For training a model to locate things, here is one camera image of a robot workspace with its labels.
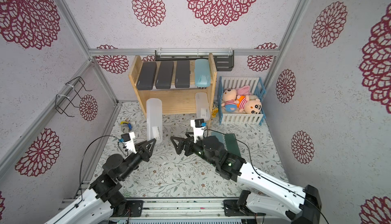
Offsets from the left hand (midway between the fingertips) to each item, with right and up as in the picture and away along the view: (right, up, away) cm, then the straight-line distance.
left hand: (154, 141), depth 71 cm
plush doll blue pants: (+43, +17, +32) cm, 56 cm away
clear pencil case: (0, +10, +1) cm, 10 cm away
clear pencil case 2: (+23, +17, +16) cm, 33 cm away
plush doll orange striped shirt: (+52, +20, +32) cm, 64 cm away
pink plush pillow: (+55, +30, +39) cm, 74 cm away
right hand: (+13, +3, -4) cm, 14 cm away
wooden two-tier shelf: (+7, +21, +22) cm, 31 cm away
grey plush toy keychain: (-27, +4, +29) cm, 40 cm away
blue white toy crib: (+41, +26, +34) cm, 60 cm away
